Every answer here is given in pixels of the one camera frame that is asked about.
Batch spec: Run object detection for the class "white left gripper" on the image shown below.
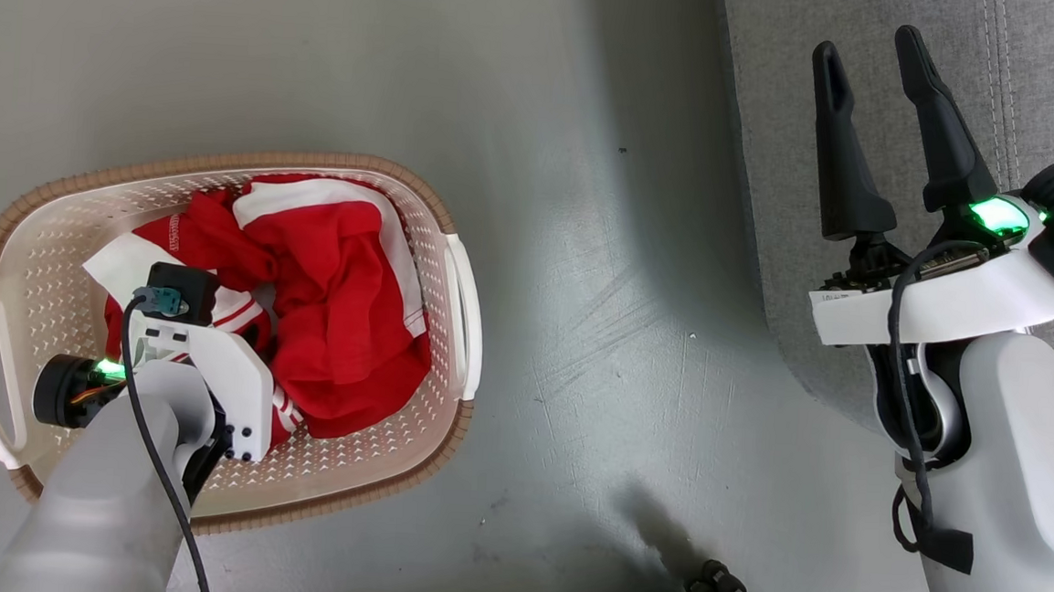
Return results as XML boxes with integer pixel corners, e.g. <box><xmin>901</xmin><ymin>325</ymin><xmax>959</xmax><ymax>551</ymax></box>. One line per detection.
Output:
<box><xmin>30</xmin><ymin>307</ymin><xmax>280</xmax><ymax>465</ymax></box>

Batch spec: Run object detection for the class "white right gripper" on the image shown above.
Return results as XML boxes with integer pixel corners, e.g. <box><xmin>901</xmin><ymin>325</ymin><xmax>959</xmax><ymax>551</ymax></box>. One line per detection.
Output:
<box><xmin>795</xmin><ymin>19</ymin><xmax>1054</xmax><ymax>361</ymax></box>

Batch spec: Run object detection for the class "red white striped jersey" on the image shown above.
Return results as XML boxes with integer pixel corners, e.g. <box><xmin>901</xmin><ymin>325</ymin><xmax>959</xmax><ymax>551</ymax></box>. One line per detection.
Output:
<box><xmin>73</xmin><ymin>181</ymin><xmax>319</xmax><ymax>452</ymax></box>

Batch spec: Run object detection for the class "white plastic laundry basket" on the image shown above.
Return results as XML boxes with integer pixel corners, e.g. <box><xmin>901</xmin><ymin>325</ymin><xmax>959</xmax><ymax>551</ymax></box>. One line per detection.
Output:
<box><xmin>0</xmin><ymin>132</ymin><xmax>496</xmax><ymax>552</ymax></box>

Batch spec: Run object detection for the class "grey fabric sofa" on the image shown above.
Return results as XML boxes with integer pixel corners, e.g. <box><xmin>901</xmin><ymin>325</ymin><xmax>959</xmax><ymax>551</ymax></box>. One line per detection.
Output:
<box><xmin>690</xmin><ymin>0</ymin><xmax>1054</xmax><ymax>447</ymax></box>

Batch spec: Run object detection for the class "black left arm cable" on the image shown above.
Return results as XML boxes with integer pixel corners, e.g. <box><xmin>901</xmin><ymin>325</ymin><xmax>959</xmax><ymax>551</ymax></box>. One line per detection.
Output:
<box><xmin>104</xmin><ymin>294</ymin><xmax>233</xmax><ymax>592</ymax></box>

